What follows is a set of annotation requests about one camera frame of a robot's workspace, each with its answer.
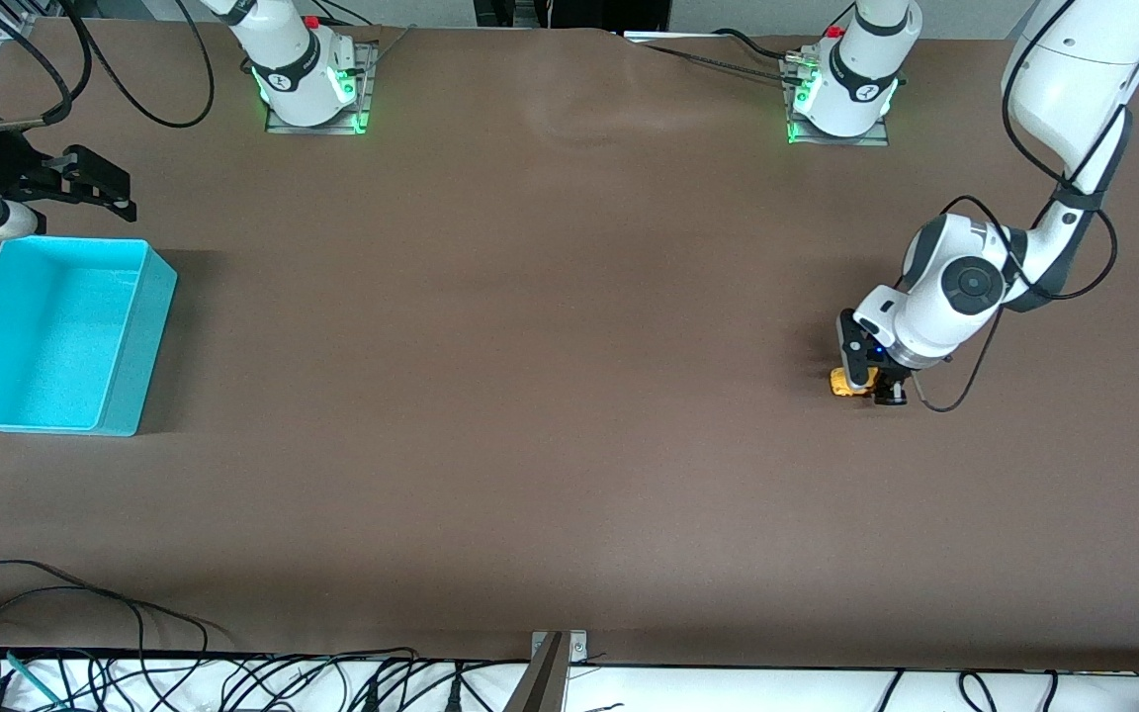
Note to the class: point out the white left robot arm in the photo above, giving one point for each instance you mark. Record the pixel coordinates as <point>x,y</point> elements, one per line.
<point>1064,69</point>

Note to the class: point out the turquoise plastic bin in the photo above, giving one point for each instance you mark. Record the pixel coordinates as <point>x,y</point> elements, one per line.
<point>36,336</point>

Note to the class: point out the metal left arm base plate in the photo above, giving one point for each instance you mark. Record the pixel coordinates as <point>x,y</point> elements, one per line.
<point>876,139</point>

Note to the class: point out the dark grey metal bar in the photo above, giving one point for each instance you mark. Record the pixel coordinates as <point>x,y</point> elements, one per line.
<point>540,687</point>

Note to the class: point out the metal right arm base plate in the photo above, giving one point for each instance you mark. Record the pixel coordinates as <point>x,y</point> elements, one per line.
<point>367,89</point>

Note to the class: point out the black equipment box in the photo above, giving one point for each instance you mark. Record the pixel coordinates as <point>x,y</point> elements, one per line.
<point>589,12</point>

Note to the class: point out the metal edge bracket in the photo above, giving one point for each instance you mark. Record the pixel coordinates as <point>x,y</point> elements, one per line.
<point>577,648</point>

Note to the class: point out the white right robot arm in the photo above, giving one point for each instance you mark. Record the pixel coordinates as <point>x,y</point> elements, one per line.
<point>288,59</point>

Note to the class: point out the yellow beetle toy car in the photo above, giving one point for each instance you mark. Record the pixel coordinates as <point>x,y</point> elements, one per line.
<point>841,384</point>

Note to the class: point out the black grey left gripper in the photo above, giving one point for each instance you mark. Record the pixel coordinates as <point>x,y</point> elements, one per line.
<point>894,380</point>

